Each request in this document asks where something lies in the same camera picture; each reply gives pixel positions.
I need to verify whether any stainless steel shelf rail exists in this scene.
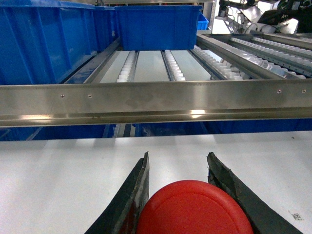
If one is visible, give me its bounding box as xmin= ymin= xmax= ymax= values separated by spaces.
xmin=0 ymin=79 xmax=312 ymax=127

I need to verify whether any white roller track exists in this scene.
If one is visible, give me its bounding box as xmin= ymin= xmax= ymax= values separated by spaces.
xmin=161 ymin=50 xmax=186 ymax=81
xmin=117 ymin=51 xmax=137 ymax=82

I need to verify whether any large blue bin upper left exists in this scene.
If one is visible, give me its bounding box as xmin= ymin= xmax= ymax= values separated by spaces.
xmin=0 ymin=0 xmax=117 ymax=85

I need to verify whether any blue bin on roller shelf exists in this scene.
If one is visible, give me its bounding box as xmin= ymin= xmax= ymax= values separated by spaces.
xmin=115 ymin=5 xmax=201 ymax=51

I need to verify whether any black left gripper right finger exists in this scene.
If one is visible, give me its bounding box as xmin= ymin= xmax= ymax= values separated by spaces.
xmin=207 ymin=152 xmax=301 ymax=234

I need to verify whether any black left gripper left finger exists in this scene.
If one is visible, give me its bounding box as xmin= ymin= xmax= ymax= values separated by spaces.
xmin=86 ymin=152 xmax=150 ymax=234

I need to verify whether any red mushroom push button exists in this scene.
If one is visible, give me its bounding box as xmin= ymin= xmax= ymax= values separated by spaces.
xmin=136 ymin=180 xmax=253 ymax=234

